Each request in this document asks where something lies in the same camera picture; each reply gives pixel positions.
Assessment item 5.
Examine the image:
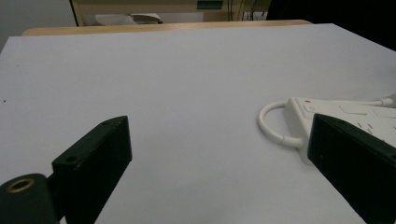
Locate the white power strip cable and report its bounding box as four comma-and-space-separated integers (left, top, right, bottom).
257, 92, 396, 149

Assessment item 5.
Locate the grey cloth bundle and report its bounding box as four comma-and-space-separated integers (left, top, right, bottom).
92, 12, 163, 26

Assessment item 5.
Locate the green box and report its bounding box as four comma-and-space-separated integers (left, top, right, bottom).
196, 0, 224, 10

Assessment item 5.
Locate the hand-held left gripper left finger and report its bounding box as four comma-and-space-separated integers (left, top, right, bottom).
51, 115, 133, 224

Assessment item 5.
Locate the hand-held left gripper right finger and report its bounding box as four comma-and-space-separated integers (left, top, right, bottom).
307, 113, 396, 224

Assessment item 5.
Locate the white power strip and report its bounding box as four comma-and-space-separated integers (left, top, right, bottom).
283, 96, 396, 166

